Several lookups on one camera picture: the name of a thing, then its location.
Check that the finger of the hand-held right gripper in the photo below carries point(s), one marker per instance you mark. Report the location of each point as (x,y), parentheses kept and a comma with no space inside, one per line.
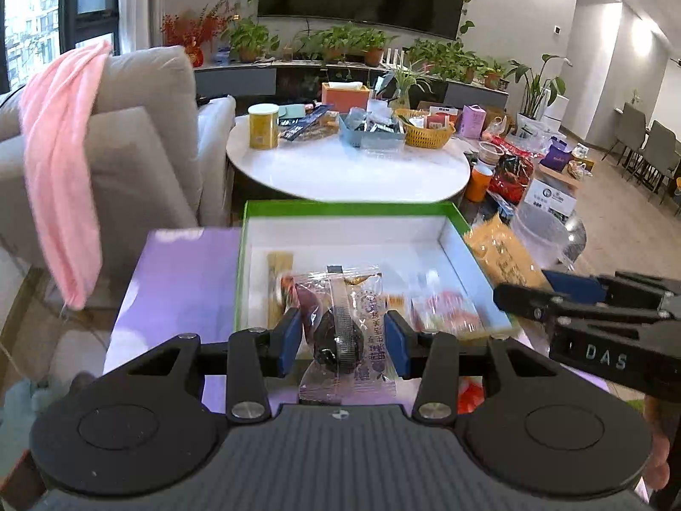
(577,286)
(524,303)

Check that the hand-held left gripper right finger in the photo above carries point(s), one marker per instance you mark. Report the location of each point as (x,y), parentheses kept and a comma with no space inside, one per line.
(399,343)

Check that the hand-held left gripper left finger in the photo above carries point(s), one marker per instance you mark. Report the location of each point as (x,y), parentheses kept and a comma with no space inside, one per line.
(287,343)

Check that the clear packet with dark snack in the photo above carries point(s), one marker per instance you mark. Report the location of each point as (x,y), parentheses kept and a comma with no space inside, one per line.
(340,330)

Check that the white pink-print snack packet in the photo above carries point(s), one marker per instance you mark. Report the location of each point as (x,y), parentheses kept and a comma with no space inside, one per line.
(447,314)

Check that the orange snack packet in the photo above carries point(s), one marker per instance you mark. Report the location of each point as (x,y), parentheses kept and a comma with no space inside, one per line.
(505,250)

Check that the beige stick snack packet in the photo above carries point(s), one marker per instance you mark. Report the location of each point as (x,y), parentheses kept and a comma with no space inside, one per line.
(279,277)

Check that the red snack packet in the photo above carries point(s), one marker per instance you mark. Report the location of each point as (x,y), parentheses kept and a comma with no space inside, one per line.
(471,396)

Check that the green cardboard box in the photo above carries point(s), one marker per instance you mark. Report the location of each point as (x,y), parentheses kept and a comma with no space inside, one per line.
(346,234)

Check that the round glass table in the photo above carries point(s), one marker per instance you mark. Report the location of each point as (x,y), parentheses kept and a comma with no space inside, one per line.
(577,242)

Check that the glass pitcher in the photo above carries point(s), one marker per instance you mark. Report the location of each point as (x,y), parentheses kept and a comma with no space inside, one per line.
(542,234)

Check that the white blue cardboard box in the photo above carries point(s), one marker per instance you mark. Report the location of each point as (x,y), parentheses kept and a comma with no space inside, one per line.
(550,199)

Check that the orange bottle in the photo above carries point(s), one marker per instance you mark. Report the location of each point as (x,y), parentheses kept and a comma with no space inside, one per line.
(479,183)

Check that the purple floral tablecloth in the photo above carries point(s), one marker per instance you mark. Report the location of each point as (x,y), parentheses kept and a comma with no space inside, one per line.
(175,277)

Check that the purple gift bag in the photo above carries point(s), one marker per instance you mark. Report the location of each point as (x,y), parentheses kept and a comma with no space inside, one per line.
(556,157)

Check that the red plastic bag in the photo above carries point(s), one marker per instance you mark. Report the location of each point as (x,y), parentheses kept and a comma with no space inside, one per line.
(511,170)

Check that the grey dining chair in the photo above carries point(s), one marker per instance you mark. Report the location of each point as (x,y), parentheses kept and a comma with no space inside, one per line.
(659,157)
(628,133)

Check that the white air purifier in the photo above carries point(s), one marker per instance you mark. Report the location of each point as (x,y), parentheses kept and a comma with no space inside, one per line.
(556,112)

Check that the round white table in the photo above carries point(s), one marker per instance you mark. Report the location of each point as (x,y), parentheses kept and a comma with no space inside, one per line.
(330,170)

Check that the pink box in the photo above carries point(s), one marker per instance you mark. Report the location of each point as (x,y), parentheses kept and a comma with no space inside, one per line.
(473,122)

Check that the yellow wicker basket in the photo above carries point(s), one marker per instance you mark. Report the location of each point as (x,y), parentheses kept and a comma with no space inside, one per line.
(425,136)

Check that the tall leafy plant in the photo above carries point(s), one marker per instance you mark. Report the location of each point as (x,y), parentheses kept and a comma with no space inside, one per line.
(537,82)

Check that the blue basket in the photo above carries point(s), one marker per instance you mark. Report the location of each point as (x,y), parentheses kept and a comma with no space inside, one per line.
(372,136)

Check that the yellow canister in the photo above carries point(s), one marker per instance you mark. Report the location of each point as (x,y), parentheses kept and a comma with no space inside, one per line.
(263,128)

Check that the dark flat packet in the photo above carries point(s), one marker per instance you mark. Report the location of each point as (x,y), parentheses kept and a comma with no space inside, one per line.
(308,125)

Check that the green potted plant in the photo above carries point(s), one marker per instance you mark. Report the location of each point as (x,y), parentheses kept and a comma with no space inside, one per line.
(492,74)
(340,42)
(441,58)
(250,42)

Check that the spider plant in vase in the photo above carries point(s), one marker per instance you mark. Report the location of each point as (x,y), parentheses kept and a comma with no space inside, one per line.
(407,82)

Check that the orange tissue box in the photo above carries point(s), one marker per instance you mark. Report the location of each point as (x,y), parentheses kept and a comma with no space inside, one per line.
(346,98)

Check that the grey armchair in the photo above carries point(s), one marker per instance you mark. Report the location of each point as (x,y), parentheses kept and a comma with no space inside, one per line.
(143,133)

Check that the teal plush toy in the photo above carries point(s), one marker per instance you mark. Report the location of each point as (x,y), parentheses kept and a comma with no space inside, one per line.
(26,404)

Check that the white router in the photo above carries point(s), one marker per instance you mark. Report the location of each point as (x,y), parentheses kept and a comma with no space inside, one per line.
(395,57)

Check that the pink towel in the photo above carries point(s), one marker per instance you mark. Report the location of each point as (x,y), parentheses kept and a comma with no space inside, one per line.
(58,170)

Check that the red flower plant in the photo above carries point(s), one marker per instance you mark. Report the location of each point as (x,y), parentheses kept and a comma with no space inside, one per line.
(194,29)

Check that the light curtain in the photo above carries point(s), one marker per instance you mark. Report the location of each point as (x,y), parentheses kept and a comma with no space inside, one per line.
(139,0)

